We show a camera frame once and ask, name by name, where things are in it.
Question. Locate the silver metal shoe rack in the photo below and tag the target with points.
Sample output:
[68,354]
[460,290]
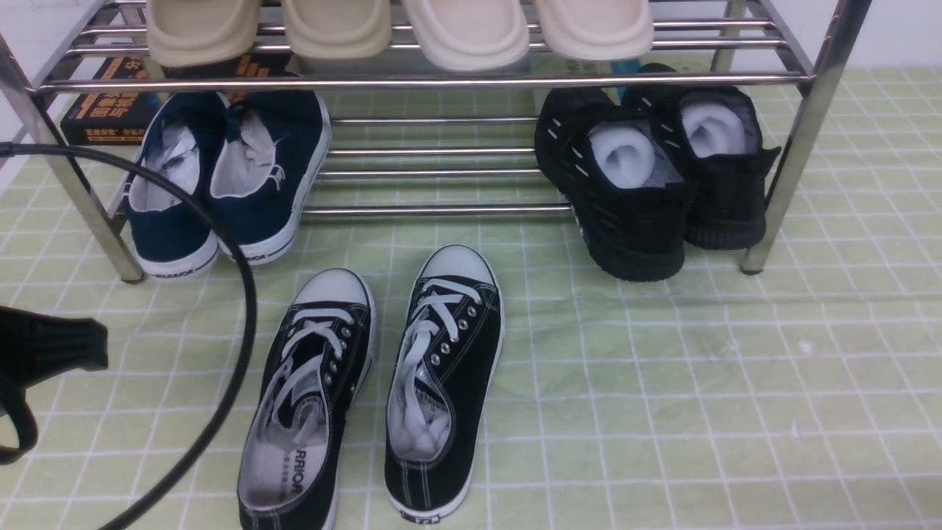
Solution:
[116,29]

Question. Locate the black canvas sneaker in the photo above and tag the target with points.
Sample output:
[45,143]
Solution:
[317,365]
[453,337]

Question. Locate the black orange book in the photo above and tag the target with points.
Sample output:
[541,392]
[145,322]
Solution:
[121,119]

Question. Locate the beige slipper far left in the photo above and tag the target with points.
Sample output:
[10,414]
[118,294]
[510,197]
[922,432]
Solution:
[183,34]

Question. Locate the navy canvas sneaker left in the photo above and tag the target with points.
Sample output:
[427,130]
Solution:
[181,144]

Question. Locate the black knit sneaker left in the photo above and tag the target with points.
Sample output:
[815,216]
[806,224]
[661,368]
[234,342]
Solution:
[625,176]

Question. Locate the black knit sneaker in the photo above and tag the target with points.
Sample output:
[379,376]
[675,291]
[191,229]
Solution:
[625,176]
[715,132]

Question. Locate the green checkered floor mat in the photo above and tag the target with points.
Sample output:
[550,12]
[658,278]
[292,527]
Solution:
[804,397]

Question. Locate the navy canvas sneaker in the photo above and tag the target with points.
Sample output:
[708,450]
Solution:
[274,147]
[181,144]

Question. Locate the navy canvas sneaker right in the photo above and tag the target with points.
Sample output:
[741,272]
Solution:
[274,147]

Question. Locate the beige slipper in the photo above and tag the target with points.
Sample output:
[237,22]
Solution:
[183,34]
[337,30]

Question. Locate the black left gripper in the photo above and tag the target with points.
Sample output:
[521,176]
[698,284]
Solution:
[34,348]

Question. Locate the black knit sneaker right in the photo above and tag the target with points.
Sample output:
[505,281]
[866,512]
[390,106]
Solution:
[715,132]

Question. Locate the cream slipper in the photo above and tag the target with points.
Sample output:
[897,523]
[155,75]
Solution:
[597,30]
[469,35]

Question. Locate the cream slipper far right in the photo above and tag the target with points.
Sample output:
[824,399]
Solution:
[597,30]

